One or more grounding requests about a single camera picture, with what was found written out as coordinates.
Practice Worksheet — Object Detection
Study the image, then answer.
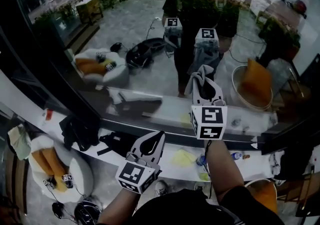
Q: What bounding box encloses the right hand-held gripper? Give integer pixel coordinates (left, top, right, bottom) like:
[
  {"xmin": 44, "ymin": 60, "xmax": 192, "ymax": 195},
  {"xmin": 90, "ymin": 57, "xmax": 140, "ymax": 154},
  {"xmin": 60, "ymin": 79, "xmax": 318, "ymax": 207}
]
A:
[{"xmin": 190, "ymin": 79, "xmax": 229, "ymax": 141}]

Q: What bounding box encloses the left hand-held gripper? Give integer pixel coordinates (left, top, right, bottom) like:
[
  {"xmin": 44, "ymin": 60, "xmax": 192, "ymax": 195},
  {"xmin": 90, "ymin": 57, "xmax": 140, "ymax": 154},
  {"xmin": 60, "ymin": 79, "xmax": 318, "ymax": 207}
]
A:
[{"xmin": 115, "ymin": 130, "xmax": 166, "ymax": 195}]

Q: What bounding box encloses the grey knitted cloth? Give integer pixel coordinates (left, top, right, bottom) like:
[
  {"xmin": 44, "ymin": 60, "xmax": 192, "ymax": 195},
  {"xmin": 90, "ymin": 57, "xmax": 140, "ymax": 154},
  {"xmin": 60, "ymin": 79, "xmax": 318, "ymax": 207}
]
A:
[{"xmin": 184, "ymin": 64, "xmax": 215, "ymax": 95}]

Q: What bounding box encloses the large glass window pane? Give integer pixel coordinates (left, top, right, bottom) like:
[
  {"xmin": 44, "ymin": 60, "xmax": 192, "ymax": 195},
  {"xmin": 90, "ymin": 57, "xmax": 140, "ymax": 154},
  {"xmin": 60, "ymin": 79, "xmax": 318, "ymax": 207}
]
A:
[{"xmin": 11, "ymin": 0, "xmax": 320, "ymax": 142}]

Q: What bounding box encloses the person's left forearm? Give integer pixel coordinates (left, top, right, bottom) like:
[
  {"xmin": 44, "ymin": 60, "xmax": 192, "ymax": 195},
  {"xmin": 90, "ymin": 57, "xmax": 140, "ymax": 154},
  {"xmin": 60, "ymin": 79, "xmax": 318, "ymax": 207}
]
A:
[{"xmin": 97, "ymin": 188, "xmax": 140, "ymax": 225}]

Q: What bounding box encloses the person's right forearm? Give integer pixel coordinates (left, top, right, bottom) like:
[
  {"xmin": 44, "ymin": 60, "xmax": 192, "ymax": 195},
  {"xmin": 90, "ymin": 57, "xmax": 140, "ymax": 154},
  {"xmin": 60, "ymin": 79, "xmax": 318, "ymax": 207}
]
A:
[{"xmin": 203, "ymin": 140, "xmax": 245, "ymax": 202}]

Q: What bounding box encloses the yellow cloth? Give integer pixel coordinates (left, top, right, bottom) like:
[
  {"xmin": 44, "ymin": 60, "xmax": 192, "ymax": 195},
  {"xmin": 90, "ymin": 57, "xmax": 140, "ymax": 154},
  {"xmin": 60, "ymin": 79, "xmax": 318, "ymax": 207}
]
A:
[{"xmin": 170, "ymin": 148, "xmax": 198, "ymax": 169}]

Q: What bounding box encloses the pale green cloth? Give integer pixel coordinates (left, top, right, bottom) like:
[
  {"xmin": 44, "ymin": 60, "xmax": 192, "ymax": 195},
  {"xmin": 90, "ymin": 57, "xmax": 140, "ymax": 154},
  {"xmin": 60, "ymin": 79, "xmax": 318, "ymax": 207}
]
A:
[{"xmin": 7, "ymin": 123, "xmax": 32, "ymax": 161}]

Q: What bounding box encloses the person's left white shoe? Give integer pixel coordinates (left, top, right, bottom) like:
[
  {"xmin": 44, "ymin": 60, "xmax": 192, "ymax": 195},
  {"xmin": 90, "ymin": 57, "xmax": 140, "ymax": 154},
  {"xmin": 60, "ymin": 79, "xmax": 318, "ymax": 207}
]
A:
[{"xmin": 154, "ymin": 179, "xmax": 170, "ymax": 198}]

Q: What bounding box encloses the blue-tinted plastic water bottle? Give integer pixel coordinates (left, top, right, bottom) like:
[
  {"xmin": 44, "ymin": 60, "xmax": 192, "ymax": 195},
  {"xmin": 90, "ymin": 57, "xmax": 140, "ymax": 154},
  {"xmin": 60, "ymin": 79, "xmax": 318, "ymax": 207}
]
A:
[{"xmin": 196, "ymin": 153, "xmax": 208, "ymax": 167}]

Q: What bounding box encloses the person's black clothing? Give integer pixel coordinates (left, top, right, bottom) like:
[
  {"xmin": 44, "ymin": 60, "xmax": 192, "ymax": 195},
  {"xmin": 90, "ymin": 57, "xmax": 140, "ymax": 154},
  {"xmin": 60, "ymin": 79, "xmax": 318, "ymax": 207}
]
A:
[{"xmin": 129, "ymin": 185, "xmax": 283, "ymax": 225}]

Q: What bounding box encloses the white fluffy armchair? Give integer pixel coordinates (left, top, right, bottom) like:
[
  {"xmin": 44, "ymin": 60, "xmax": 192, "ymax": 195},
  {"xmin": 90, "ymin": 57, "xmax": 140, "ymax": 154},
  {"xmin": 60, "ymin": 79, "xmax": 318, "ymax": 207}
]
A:
[{"xmin": 28, "ymin": 133, "xmax": 95, "ymax": 204}]

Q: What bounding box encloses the white window ledge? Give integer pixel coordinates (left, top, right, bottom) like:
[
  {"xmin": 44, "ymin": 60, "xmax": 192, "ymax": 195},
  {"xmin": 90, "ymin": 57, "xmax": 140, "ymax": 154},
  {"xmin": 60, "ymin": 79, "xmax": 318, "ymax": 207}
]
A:
[{"xmin": 0, "ymin": 68, "xmax": 313, "ymax": 183}]

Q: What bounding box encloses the black helmet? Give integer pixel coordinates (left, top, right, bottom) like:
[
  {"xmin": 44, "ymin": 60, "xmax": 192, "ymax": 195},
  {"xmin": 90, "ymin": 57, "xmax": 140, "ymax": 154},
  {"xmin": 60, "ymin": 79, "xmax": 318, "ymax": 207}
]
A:
[{"xmin": 74, "ymin": 200, "xmax": 102, "ymax": 225}]

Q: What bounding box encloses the round white-rimmed chair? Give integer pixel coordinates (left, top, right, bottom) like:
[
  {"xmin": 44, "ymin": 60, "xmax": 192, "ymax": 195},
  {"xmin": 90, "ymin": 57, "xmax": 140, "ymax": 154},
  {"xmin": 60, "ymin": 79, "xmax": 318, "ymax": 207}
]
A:
[{"xmin": 243, "ymin": 178, "xmax": 280, "ymax": 216}]

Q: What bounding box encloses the black oval device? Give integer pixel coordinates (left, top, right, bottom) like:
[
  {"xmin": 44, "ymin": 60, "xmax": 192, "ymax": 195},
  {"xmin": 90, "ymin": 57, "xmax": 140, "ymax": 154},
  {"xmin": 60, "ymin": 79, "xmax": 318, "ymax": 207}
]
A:
[{"xmin": 51, "ymin": 201, "xmax": 64, "ymax": 220}]

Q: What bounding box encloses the black backpack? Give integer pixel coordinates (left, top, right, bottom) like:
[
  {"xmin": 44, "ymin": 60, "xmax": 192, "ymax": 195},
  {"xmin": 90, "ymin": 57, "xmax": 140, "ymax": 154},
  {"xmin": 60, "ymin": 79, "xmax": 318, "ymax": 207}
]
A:
[{"xmin": 273, "ymin": 143, "xmax": 315, "ymax": 181}]

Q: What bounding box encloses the large orange cushion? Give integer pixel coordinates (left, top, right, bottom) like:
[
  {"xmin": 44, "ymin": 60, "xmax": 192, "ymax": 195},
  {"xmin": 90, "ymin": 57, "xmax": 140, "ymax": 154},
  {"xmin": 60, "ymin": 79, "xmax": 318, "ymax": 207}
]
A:
[{"xmin": 249, "ymin": 181, "xmax": 279, "ymax": 215}]

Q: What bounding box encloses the brown wooden chair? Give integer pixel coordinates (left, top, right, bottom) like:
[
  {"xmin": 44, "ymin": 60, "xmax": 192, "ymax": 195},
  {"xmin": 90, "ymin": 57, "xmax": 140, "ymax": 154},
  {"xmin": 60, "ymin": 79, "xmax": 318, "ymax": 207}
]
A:
[{"xmin": 274, "ymin": 168, "xmax": 320, "ymax": 220}]

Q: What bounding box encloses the black strap bag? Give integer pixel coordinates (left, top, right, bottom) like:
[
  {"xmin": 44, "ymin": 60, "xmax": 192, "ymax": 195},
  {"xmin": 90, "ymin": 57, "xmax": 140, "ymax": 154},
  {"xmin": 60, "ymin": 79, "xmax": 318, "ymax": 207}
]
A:
[{"xmin": 96, "ymin": 131, "xmax": 141, "ymax": 159}]

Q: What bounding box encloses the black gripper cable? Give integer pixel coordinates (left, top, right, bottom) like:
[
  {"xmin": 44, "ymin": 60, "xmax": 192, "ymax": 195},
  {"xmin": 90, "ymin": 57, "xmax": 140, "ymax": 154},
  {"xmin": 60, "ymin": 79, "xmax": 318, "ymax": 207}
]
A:
[{"xmin": 203, "ymin": 140, "xmax": 214, "ymax": 200}]

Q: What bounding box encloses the dark metal window frame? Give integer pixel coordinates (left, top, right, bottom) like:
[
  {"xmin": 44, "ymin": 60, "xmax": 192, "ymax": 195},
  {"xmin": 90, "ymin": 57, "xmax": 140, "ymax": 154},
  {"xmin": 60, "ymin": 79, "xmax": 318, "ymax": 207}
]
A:
[{"xmin": 0, "ymin": 0, "xmax": 320, "ymax": 156}]

